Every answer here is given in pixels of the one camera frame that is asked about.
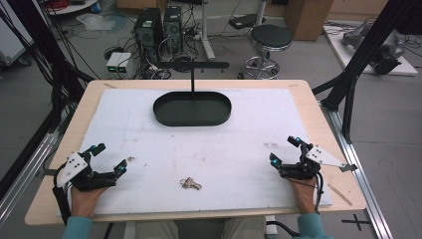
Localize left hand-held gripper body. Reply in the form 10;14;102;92
55;150;118;193

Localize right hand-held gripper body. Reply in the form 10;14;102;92
278;142;358;181

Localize silver keys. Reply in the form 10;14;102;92
179;176;203;191

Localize black key rack with tray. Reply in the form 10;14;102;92
152;61;233;127

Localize person's right hand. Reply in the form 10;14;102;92
292;176;319;216

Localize person's left hand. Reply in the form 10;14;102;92
70;186;108;219

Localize thin wooden stick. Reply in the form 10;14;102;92
327;183;353;207

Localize white power strip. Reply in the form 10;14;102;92
264;215;279;239

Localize white foam board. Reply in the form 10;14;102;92
80;87;333;216

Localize white power supply box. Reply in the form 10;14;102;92
105;52;121;77
116;52;133;80

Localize white floor board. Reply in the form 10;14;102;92
322;21;419;77

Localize black round stool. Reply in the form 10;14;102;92
243;24;294;81

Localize brown cardboard box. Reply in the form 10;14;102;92
284;0;334;42

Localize grey machine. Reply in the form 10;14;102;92
340;22;406;76

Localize clear plastic bag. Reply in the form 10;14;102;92
76;12;116;33

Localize black computer tower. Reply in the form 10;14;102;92
162;5;184;55
133;7;164;64

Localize black flat device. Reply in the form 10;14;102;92
228;13;267;31

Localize white desk leg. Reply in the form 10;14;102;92
198;0;217;62

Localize white panel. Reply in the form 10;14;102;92
0;0;35;67

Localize white round table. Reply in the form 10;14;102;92
45;0;101;16

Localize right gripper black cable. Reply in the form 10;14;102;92
313;171;325;214

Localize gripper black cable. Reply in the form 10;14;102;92
52;163;73;227
313;171;325;214

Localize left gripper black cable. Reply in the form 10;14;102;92
52;163;73;227

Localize aluminium rail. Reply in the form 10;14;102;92
318;100;394;239
0;131;60;227

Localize black floor cable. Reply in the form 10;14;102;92
274;220;301;239

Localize black stand with cables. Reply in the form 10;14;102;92
0;0;96;133

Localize black metal frame stand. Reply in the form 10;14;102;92
312;0;422;144

